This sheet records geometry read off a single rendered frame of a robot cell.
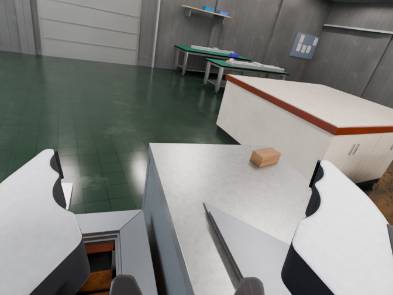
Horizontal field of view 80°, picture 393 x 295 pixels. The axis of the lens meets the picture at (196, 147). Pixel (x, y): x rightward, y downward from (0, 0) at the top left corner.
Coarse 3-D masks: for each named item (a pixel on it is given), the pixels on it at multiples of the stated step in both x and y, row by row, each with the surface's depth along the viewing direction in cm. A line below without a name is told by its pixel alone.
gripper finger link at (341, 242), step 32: (320, 160) 12; (320, 192) 9; (352, 192) 9; (320, 224) 8; (352, 224) 8; (384, 224) 8; (288, 256) 7; (320, 256) 7; (352, 256) 7; (384, 256) 7; (288, 288) 7; (320, 288) 6; (352, 288) 6; (384, 288) 6
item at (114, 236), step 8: (96, 232) 78; (104, 232) 79; (112, 232) 80; (88, 240) 78; (96, 240) 78; (104, 240) 79; (112, 240) 80; (120, 256) 73; (120, 264) 71; (120, 272) 69
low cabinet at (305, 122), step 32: (224, 96) 375; (256, 96) 312; (288, 96) 301; (320, 96) 348; (352, 96) 411; (224, 128) 380; (256, 128) 315; (288, 128) 270; (320, 128) 235; (352, 128) 226; (384, 128) 257; (288, 160) 272; (352, 160) 268; (384, 160) 310
